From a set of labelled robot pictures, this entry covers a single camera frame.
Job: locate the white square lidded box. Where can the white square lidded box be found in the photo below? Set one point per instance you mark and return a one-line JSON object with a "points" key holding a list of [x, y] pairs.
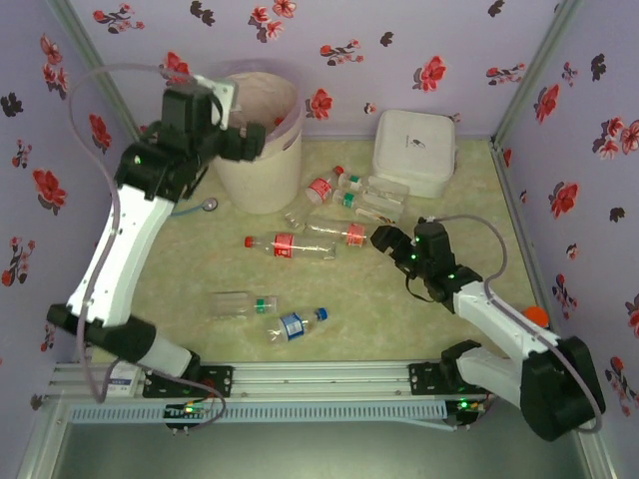
{"points": [[414, 149]]}

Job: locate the orange ball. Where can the orange ball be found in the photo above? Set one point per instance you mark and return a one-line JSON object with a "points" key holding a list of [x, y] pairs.
{"points": [[535, 315]]}

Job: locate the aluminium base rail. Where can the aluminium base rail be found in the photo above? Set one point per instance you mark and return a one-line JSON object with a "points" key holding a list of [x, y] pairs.
{"points": [[319, 379]]}

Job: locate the green-cap clear plastic bottle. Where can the green-cap clear plastic bottle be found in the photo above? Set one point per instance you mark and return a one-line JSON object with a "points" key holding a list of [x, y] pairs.
{"points": [[239, 304], [369, 202], [379, 185]]}

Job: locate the small clear multicoloured item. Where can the small clear multicoloured item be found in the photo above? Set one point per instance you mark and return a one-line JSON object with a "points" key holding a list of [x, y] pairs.
{"points": [[379, 217]]}

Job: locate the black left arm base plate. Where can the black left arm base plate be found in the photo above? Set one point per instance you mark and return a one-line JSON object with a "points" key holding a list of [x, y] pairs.
{"points": [[219, 381]]}

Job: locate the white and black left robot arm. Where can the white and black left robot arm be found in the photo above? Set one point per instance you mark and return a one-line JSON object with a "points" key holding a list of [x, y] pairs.
{"points": [[125, 239]]}

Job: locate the aluminium frame post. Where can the aluminium frame post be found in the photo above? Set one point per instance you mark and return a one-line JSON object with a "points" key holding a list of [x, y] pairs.
{"points": [[539, 65], [90, 55]]}

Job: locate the small circuit board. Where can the small circuit board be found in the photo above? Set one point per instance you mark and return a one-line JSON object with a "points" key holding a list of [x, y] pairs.
{"points": [[187, 411], [466, 406]]}

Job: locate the blue-cap blue-label bottle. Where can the blue-cap blue-label bottle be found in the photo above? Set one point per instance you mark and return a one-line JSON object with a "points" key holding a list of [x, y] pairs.
{"points": [[292, 327]]}

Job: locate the blue stethoscope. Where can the blue stethoscope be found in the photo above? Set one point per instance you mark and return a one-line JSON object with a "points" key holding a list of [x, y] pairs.
{"points": [[212, 203]]}

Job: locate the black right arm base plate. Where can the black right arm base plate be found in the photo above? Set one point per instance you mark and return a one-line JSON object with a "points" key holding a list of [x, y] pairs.
{"points": [[424, 379]]}

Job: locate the white plastic waste bin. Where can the white plastic waste bin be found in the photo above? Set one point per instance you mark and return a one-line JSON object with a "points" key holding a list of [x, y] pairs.
{"points": [[259, 174]]}

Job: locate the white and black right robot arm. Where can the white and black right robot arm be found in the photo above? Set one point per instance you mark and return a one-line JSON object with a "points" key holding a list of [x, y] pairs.
{"points": [[499, 319]]}

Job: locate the white labelled power box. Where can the white labelled power box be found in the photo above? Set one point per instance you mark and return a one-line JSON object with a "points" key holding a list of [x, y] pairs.
{"points": [[122, 384]]}

